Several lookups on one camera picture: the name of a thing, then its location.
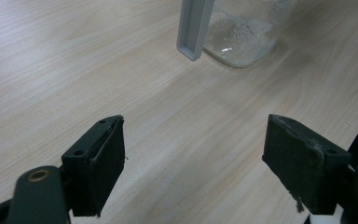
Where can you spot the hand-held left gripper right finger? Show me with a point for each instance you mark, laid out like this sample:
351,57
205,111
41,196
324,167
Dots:
301,165

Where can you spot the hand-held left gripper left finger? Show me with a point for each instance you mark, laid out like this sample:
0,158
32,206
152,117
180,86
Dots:
96,168

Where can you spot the clear jar with grey lid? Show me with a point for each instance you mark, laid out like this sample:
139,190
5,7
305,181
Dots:
242,34

